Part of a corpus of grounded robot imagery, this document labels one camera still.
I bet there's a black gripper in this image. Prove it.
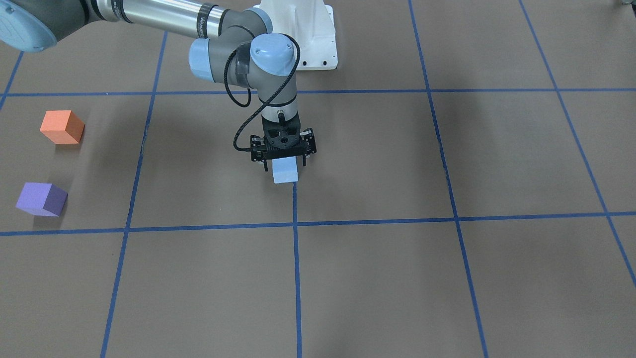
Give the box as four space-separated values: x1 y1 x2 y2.
250 114 317 172

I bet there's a light blue foam block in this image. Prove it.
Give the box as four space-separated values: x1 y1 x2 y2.
272 157 299 184

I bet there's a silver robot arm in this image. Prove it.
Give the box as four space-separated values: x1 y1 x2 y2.
1 0 317 165

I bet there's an orange foam block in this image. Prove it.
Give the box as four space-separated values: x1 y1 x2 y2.
39 110 85 145

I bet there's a purple foam block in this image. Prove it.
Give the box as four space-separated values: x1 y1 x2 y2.
15 182 68 217

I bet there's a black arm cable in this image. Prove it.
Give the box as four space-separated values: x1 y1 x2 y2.
224 34 302 152

